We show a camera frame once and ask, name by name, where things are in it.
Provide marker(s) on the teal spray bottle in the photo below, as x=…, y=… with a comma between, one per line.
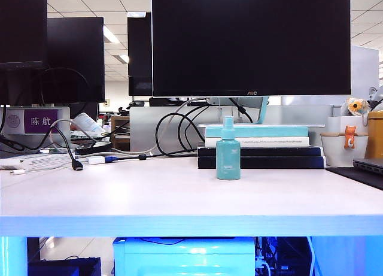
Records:
x=228, y=159

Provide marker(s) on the grey desk divider panel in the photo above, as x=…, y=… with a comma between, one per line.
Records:
x=143, y=120

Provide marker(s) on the brown wooden drawer box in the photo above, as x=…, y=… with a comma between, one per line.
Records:
x=119, y=141

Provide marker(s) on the pale teal monitor stand neck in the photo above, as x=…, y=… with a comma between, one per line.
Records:
x=263, y=111

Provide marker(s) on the teal book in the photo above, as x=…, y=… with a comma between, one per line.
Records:
x=269, y=131

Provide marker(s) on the white book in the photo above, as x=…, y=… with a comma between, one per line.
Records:
x=269, y=142

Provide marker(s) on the thin black box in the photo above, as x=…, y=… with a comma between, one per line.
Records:
x=269, y=151

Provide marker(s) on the thick black box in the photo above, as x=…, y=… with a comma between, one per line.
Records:
x=269, y=163

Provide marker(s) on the narrow black glossy monitor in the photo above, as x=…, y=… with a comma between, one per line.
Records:
x=139, y=48

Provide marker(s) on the white adapter with blue plug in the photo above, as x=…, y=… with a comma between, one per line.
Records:
x=95, y=160

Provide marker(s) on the ceiling light panel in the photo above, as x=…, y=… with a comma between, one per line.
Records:
x=124, y=59
x=111, y=35

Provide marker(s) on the flat black device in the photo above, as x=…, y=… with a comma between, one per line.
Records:
x=89, y=150

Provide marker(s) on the white lotion tube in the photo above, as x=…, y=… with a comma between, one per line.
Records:
x=86, y=121

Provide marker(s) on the large black AOC monitor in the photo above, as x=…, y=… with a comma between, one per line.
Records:
x=251, y=42

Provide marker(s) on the white drawer cabinet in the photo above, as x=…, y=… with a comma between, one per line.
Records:
x=179, y=258

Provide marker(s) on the black monitor matte back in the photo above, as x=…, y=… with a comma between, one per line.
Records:
x=74, y=48

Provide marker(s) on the purple and white name sign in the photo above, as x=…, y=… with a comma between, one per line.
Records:
x=42, y=120

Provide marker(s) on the printed paper sheets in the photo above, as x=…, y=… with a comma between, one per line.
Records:
x=39, y=160

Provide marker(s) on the orange cat figure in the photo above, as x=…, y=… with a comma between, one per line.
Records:
x=350, y=141

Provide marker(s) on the plush toy with flower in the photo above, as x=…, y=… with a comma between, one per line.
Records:
x=356, y=106

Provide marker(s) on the black mouse pad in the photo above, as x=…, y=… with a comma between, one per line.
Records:
x=353, y=175

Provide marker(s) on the white USB connector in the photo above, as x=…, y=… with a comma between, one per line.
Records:
x=18, y=172

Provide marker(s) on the black bag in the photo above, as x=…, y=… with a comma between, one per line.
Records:
x=74, y=267

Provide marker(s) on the grey laptop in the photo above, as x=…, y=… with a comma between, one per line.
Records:
x=371, y=165

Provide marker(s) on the yellow canister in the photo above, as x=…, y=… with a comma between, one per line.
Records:
x=375, y=135

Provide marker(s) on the white partition board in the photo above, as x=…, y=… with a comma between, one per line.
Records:
x=365, y=69

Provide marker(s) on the grey white figurine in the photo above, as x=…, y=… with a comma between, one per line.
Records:
x=377, y=96

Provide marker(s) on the black monitor with button row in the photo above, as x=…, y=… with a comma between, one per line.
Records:
x=21, y=27

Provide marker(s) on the white monitor base plate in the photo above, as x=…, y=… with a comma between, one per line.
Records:
x=314, y=125

